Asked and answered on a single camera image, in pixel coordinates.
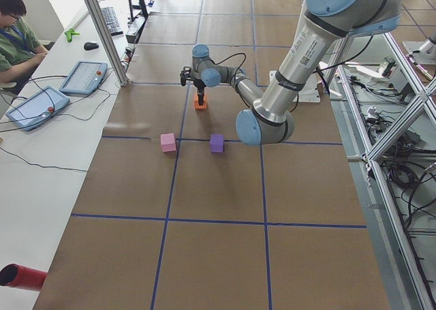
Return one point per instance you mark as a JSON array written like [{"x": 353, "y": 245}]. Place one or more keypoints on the black computer mouse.
[{"x": 90, "y": 46}]

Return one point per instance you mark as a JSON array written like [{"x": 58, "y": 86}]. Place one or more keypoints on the aluminium frame post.
[{"x": 106, "y": 39}]

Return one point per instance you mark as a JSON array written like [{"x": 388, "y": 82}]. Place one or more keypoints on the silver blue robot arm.
[{"x": 267, "y": 120}]

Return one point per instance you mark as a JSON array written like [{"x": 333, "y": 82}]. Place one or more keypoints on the black keyboard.
[{"x": 111, "y": 21}]

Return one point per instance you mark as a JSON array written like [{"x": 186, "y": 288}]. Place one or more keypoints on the green clamp tool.
[{"x": 70, "y": 33}]

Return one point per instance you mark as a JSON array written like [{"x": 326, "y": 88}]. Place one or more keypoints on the red cylinder tube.
[{"x": 22, "y": 277}]

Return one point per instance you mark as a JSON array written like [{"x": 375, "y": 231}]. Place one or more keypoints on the teach pendant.
[
  {"x": 85, "y": 78},
  {"x": 37, "y": 109}
]

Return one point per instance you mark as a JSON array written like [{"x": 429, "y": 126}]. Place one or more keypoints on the teach pendant far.
[{"x": 85, "y": 78}]

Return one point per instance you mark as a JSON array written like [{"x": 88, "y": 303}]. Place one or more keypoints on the aluminium frame rail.
[{"x": 386, "y": 117}]

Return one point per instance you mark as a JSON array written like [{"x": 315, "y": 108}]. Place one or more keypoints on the teach pendant near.
[{"x": 37, "y": 109}]

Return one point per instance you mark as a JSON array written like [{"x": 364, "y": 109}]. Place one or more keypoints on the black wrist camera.
[{"x": 185, "y": 75}]

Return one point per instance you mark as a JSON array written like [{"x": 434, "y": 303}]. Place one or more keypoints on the purple foam block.
[{"x": 217, "y": 143}]

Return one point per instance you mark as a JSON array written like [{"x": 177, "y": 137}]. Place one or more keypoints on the pink foam block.
[{"x": 168, "y": 142}]

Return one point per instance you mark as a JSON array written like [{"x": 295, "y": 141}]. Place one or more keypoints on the person in green shirt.
[{"x": 21, "y": 51}]

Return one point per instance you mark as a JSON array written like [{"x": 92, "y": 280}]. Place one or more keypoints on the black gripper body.
[{"x": 199, "y": 86}]

